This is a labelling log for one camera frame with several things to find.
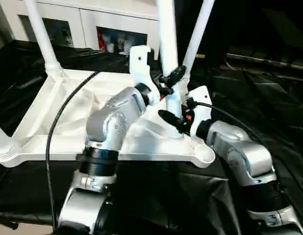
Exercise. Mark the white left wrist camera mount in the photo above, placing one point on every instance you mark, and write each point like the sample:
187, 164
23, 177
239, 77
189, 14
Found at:
139, 63

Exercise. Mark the white cabinet with glass doors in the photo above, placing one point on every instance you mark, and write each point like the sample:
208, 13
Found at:
92, 17

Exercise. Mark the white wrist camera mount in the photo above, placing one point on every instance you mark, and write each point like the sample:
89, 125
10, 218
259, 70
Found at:
201, 98
139, 63

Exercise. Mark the black stand leg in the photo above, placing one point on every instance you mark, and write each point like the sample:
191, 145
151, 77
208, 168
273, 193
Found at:
11, 219

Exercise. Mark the red bottle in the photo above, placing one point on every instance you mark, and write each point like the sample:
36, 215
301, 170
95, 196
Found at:
100, 40

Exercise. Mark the black plastic mat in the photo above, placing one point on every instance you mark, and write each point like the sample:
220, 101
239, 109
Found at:
166, 195

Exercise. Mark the small tan tape piece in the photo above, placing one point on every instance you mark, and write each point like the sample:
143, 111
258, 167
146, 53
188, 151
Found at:
201, 56

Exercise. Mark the white plastic table top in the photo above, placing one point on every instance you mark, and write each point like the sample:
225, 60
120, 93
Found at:
56, 110

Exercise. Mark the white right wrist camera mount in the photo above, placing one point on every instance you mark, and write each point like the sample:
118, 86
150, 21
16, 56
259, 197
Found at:
201, 98

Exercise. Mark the long dark metal rod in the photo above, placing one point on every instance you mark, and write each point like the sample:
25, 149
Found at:
264, 61

